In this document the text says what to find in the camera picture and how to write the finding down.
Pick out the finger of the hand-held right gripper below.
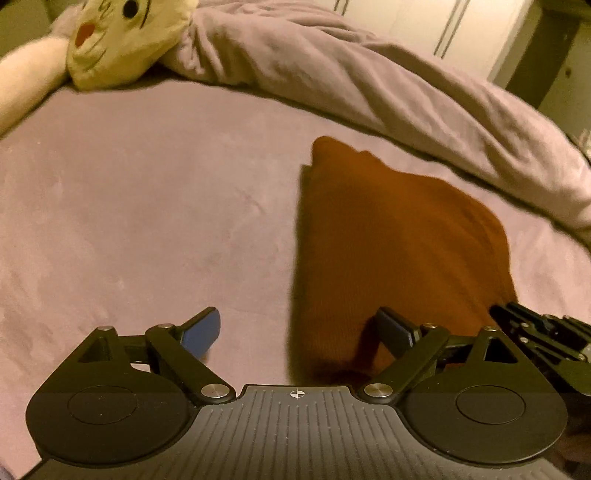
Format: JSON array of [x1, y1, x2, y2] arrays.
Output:
[[488, 305, 591, 397], [505, 302, 591, 353]]

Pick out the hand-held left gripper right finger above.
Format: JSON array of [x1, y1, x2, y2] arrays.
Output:
[[362, 307, 514, 406]]

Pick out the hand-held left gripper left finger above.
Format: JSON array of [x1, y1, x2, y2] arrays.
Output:
[[76, 306, 237, 405]]

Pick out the brown knit sweater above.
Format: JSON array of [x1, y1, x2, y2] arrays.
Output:
[[285, 136, 519, 385]]

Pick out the purple fleece duvet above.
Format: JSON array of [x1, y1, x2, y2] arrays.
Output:
[[161, 0, 591, 237]]

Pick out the dark wooden panel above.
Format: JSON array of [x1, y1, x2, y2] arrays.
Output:
[[505, 0, 591, 139]]

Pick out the cream plush toy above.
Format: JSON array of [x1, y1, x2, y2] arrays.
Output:
[[0, 0, 195, 137]]

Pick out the white wardrobe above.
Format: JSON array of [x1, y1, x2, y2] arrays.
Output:
[[331, 0, 542, 88]]

